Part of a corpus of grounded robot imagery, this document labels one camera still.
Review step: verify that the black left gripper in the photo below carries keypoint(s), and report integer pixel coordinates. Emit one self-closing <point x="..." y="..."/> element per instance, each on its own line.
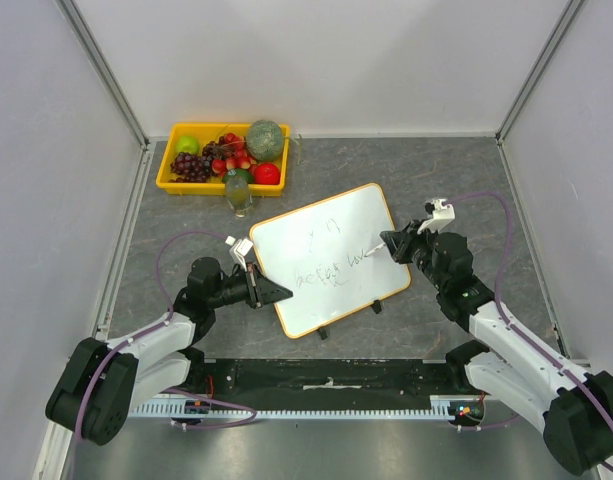
<point x="262" y="290"/>

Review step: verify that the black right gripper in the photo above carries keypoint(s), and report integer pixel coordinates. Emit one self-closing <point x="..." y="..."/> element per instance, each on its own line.
<point x="411" y="245"/>

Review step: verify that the yellow framed whiteboard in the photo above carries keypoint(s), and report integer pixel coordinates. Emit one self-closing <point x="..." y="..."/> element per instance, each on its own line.
<point x="318" y="252"/>

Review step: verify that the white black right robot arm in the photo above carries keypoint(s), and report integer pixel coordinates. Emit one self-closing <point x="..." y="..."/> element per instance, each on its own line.
<point x="571" y="408"/>

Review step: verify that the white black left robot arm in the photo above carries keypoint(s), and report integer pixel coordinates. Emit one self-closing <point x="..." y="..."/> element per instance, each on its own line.
<point x="104" y="380"/>

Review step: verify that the black right whiteboard foot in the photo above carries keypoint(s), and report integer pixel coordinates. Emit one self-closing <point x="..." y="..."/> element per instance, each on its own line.
<point x="377" y="306"/>

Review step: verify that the red tomato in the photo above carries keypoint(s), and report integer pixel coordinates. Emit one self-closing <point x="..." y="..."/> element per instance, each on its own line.
<point x="267" y="174"/>

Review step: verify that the green avocado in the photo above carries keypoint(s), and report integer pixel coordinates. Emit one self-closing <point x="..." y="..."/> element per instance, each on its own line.
<point x="236" y="176"/>

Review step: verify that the red cherry bunch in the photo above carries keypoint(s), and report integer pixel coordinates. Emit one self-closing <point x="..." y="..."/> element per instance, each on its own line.
<point x="229" y="151"/>

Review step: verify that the dark purple grape bunch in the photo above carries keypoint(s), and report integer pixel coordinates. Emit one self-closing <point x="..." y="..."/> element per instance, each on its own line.
<point x="186" y="168"/>

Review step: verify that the green netted melon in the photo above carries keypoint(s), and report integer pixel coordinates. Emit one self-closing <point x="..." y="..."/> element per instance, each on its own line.
<point x="265" y="140"/>

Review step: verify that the green apple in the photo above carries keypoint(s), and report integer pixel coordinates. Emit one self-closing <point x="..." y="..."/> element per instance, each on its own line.
<point x="187" y="144"/>

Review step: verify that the yellow plastic fruit tray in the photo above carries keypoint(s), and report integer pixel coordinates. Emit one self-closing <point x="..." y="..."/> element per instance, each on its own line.
<point x="206" y="133"/>

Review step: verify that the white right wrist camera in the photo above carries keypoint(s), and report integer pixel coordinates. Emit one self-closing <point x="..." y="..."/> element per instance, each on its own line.
<point x="440" y="213"/>

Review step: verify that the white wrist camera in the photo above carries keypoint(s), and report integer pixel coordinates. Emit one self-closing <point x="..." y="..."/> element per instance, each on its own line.
<point x="440" y="213"/>
<point x="239" y="249"/>

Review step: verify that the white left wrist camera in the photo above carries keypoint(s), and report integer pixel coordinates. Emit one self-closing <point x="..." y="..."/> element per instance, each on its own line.
<point x="239" y="249"/>

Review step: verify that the light blue cable duct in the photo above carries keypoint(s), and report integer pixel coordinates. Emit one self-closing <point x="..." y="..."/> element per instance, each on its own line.
<point x="176" y="407"/>

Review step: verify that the aluminium frame post left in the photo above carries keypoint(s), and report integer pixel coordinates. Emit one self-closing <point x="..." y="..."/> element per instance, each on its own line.
<point x="86" y="38"/>

